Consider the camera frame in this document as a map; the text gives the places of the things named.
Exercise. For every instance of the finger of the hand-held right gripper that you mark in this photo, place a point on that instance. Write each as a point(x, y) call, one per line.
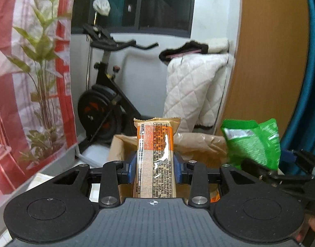
point(288, 155)
point(270, 175)

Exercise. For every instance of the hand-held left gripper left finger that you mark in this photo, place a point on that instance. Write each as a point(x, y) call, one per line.
point(131, 171)

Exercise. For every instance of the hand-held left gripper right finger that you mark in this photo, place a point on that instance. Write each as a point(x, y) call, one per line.
point(179, 170)

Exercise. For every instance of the brown cardboard box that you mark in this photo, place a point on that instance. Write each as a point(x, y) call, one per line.
point(198, 146)

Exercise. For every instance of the orange beige snack bar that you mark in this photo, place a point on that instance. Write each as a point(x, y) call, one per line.
point(154, 146)

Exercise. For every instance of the green snack bag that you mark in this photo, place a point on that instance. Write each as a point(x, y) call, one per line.
point(250, 144)

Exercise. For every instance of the orange snack packet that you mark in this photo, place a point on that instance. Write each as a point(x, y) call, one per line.
point(214, 195)

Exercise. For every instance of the black exercise bike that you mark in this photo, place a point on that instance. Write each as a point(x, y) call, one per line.
point(100, 100)

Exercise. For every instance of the white quilted blanket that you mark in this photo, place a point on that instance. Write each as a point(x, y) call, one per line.
point(190, 87)

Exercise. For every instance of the checked rabbit print tablecloth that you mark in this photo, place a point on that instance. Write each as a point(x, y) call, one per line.
point(41, 178)

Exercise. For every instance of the wooden panel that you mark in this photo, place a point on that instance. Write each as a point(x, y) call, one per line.
point(270, 56)

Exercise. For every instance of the black fluffy cloth pink stripe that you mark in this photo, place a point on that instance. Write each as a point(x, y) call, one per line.
point(183, 50)

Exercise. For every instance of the white fleece cloth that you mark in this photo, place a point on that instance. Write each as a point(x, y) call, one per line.
point(219, 45)

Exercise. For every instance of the red white printed cloth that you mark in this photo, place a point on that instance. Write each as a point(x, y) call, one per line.
point(8, 123)

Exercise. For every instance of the green leafy plant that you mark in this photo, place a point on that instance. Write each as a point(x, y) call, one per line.
point(43, 49)

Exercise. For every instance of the white plastic bag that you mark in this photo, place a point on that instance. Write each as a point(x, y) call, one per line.
point(102, 6)

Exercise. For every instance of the dark glass window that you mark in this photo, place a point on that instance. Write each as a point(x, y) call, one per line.
point(167, 2)

